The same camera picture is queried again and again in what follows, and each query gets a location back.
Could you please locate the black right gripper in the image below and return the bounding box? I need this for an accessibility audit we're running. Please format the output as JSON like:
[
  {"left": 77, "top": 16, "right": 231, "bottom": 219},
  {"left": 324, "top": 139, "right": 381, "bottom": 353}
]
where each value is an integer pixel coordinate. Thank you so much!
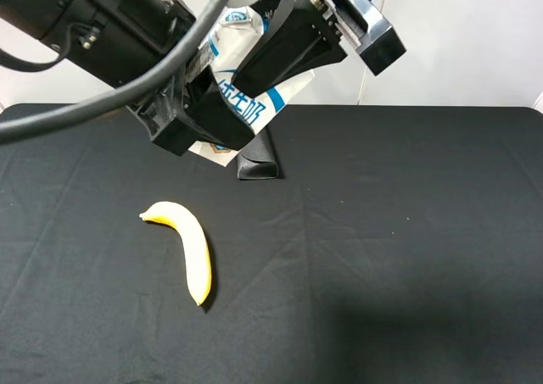
[{"left": 233, "top": 0, "right": 406, "bottom": 97}]

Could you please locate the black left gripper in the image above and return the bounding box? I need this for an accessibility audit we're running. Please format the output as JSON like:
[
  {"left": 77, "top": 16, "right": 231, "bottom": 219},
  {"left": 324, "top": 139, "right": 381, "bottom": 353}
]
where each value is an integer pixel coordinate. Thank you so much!
[{"left": 128, "top": 51, "right": 255, "bottom": 156}]

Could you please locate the white blue milk carton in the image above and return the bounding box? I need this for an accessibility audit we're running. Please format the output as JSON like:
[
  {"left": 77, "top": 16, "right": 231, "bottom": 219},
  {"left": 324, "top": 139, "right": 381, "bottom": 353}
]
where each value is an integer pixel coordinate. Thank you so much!
[{"left": 187, "top": 4, "right": 316, "bottom": 168}]

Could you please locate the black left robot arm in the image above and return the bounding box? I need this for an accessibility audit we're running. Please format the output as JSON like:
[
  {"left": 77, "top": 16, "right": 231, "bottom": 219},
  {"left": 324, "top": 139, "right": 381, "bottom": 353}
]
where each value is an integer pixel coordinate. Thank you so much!
[{"left": 1, "top": 0, "right": 255, "bottom": 155}]

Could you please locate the black glasses case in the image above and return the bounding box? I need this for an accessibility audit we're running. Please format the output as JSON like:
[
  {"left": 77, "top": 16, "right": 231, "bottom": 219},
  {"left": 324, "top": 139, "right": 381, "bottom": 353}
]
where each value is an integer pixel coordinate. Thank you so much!
[{"left": 236, "top": 129, "right": 280, "bottom": 181}]

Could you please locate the yellow banana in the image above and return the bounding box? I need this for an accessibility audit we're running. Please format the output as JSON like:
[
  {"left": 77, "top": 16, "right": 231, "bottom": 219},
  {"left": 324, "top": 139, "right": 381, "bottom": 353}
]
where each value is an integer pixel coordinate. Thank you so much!
[{"left": 139, "top": 201, "right": 212, "bottom": 306}]

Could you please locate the black tablecloth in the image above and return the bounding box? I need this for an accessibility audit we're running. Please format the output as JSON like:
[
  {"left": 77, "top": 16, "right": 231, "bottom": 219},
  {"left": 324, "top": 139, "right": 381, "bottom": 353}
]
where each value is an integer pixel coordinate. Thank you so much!
[{"left": 1, "top": 106, "right": 542, "bottom": 383}]

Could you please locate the thick black left cable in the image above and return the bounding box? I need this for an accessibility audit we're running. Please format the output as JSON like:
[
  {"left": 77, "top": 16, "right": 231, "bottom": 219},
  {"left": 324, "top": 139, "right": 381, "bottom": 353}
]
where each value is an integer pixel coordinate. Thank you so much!
[{"left": 0, "top": 0, "right": 243, "bottom": 145}]

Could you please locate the thin black left cable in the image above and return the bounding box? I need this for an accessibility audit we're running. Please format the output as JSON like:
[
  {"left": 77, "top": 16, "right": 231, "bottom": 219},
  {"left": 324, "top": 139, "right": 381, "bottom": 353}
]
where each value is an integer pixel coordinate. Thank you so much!
[{"left": 0, "top": 21, "right": 103, "bottom": 74}]

